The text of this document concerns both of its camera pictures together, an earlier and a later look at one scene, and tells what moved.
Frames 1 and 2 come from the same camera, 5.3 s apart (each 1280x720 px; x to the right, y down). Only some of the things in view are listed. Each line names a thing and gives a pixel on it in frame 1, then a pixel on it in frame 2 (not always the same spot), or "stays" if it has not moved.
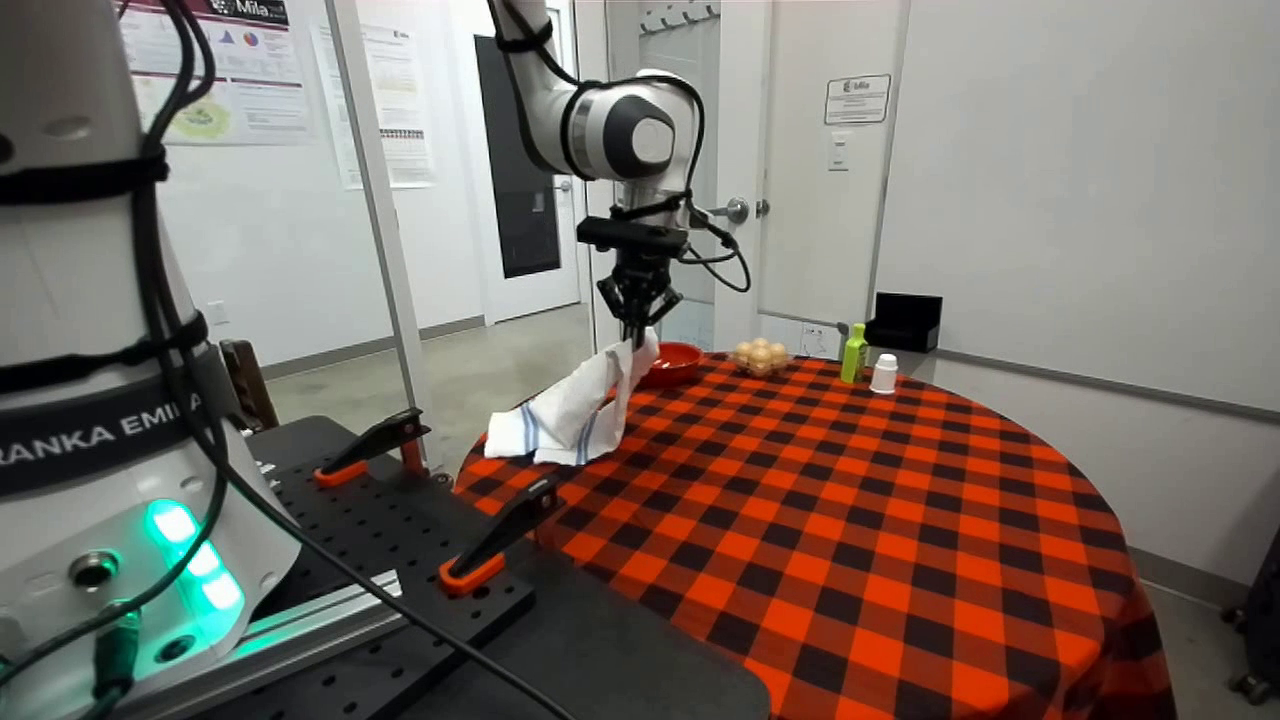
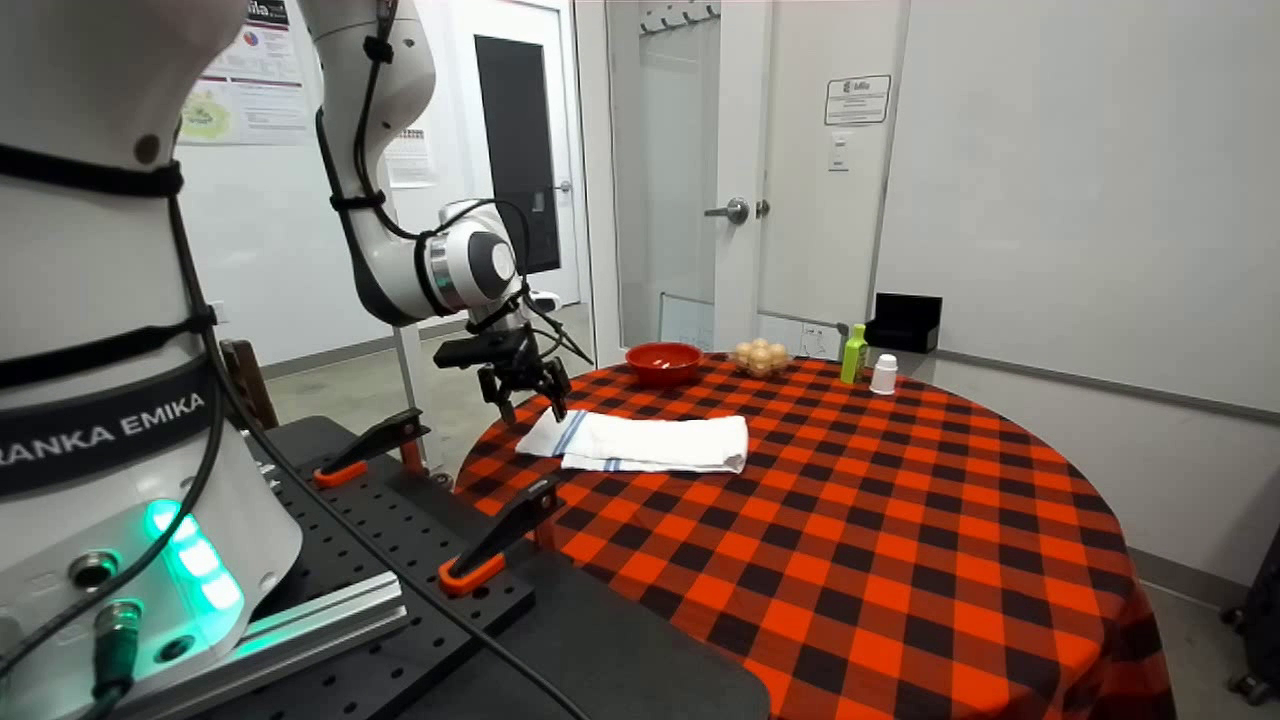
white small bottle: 887,373 stays
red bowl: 677,370 stays
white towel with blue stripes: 576,419 → 638,441
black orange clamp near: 486,558 stays
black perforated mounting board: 353,532 stays
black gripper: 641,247 → 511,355
